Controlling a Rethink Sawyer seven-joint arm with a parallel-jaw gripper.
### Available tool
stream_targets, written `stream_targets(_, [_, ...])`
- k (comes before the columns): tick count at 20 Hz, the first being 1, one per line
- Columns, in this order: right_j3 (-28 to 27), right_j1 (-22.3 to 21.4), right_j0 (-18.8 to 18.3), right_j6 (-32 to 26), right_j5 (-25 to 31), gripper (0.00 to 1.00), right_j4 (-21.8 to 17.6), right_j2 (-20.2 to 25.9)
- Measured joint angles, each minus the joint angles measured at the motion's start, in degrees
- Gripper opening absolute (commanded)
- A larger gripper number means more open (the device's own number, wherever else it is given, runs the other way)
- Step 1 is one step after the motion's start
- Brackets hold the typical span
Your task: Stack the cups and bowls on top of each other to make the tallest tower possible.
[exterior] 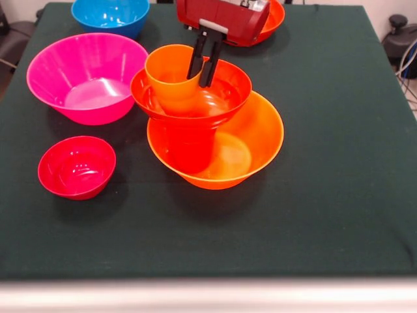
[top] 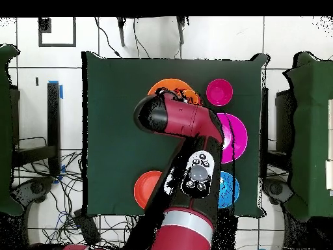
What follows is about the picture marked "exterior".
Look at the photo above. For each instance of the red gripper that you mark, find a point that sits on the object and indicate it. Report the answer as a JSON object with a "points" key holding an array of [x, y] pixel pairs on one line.
{"points": [[224, 16]]}

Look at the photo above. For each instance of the orange plastic cup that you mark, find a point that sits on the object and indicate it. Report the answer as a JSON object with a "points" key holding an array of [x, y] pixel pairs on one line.
{"points": [[169, 78]]}

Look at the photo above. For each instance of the red-orange plastic bowl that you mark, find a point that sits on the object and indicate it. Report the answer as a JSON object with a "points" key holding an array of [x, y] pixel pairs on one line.
{"points": [[228, 94], [275, 19]]}

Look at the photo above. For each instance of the red-orange plastic cup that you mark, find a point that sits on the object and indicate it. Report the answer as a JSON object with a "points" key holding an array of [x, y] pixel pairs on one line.
{"points": [[192, 150]]}

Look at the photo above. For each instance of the large pink bowl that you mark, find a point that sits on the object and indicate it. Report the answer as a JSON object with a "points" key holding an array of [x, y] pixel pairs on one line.
{"points": [[84, 84]]}

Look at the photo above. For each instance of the large orange bowl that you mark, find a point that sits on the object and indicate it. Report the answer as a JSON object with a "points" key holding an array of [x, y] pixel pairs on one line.
{"points": [[260, 130]]}

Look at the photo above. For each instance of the large blue bowl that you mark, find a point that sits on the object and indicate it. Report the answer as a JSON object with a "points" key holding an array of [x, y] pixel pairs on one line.
{"points": [[97, 26]]}

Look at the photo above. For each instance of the small crimson bowl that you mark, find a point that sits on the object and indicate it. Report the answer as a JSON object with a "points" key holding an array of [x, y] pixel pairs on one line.
{"points": [[76, 169]]}

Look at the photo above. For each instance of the dark green tablecloth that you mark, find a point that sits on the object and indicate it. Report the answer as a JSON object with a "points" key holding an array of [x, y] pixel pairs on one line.
{"points": [[325, 195]]}

